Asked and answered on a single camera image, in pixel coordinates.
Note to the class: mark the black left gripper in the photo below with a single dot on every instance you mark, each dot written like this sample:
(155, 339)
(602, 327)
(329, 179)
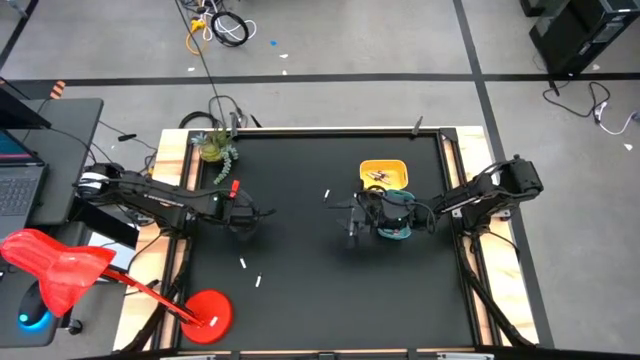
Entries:
(242, 214)

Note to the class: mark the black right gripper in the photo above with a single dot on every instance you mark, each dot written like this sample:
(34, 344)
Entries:
(382, 215)

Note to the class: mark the white marker pen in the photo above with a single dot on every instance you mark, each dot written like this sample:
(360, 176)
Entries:
(326, 194)

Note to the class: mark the thin black copper battery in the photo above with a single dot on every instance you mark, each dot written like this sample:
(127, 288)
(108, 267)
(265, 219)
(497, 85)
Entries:
(374, 175)

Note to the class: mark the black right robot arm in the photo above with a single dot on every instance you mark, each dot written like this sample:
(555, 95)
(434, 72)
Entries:
(480, 192)

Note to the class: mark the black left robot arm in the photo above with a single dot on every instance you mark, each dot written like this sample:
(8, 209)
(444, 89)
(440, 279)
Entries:
(160, 200)

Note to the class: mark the red clip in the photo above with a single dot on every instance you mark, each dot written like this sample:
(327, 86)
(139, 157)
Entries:
(234, 189)

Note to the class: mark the teal plastic bin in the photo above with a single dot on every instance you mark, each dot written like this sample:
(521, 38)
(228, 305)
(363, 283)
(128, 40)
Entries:
(395, 234)

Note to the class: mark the silver black battery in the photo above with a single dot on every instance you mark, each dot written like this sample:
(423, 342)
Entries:
(242, 263)
(258, 280)

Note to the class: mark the yellow plastic bin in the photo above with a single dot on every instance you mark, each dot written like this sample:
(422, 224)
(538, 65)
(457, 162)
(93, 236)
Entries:
(397, 170)

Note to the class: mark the potted succulent plant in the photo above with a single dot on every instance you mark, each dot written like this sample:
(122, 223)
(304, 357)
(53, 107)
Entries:
(212, 150)

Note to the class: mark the black desk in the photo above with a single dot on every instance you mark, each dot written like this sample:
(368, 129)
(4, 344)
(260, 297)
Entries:
(75, 150)

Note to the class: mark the red desk lamp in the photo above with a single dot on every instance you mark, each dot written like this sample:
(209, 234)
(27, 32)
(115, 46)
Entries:
(60, 270)

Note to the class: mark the black laptop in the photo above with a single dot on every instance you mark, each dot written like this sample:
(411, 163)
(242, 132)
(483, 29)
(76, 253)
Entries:
(20, 195)

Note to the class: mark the black mouse blue light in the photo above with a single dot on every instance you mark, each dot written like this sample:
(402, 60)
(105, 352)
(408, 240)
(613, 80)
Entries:
(32, 305)

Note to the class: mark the black flat panel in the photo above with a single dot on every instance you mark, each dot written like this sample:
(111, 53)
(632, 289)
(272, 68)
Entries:
(20, 112)

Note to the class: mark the black computer tower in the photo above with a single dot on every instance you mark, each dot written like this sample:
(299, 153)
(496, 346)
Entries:
(575, 30)

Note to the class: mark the black table frame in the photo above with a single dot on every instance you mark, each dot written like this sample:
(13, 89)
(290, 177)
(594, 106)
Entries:
(310, 132)

